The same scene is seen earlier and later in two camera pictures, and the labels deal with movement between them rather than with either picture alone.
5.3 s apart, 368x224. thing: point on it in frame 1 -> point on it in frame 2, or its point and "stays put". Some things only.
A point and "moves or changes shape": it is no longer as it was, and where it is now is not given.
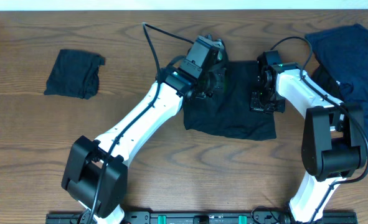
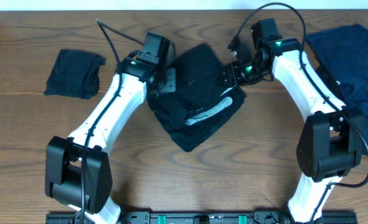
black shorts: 227,112 moves or changes shape
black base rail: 203,218 stays put
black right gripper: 261,101 -> 228,74
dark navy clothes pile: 351,60 stays put
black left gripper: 213,81 -> 169,80
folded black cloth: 75,74 stays put
